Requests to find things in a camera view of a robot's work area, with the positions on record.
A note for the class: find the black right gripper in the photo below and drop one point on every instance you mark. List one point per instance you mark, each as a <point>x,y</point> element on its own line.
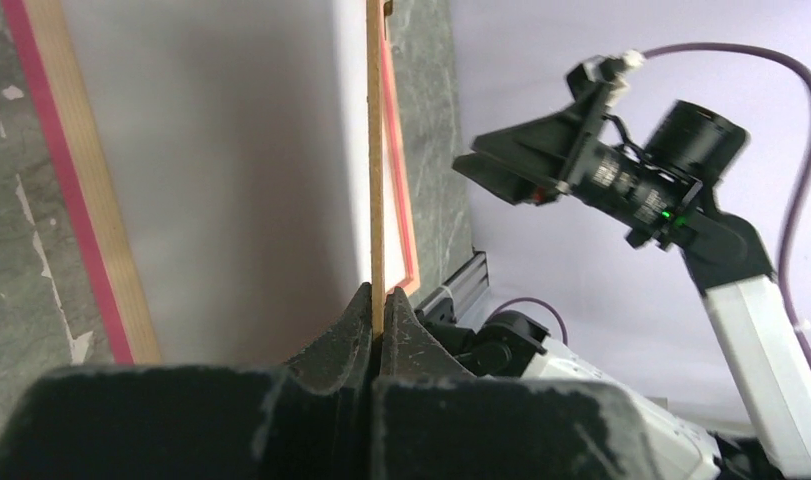
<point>521,164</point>

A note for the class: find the brown cardboard backing board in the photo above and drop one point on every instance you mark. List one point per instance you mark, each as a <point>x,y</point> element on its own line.
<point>374,16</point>

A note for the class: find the sunset photo print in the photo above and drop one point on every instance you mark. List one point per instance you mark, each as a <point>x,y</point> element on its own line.
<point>219,179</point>

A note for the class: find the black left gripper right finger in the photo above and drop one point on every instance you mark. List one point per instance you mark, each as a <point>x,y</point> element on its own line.
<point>432,420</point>

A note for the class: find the pink picture frame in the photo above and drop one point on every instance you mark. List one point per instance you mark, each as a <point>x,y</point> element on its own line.
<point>80,185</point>

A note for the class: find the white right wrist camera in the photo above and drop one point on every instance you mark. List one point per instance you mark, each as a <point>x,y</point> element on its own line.
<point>615,70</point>

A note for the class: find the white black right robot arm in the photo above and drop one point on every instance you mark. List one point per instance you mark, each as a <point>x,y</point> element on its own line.
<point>750,313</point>

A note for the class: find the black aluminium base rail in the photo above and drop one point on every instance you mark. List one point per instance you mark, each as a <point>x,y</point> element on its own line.
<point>462,298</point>

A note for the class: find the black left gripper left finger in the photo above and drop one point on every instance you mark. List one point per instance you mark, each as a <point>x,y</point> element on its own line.
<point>304,419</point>

